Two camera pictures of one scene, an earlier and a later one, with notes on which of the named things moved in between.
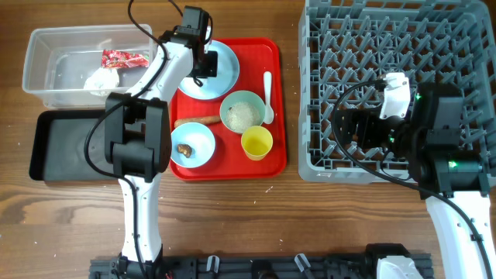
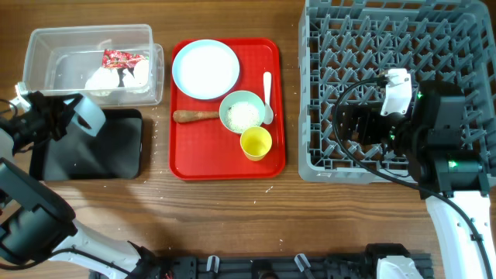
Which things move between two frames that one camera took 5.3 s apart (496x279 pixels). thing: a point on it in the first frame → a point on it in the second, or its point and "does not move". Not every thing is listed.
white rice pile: x=242 y=115 does not move
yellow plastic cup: x=256 y=142 does not move
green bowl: x=242 y=110 does not move
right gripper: x=368 y=119 does not move
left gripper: x=212 y=68 → x=51 y=108
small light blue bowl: x=200 y=139 → x=89 y=117
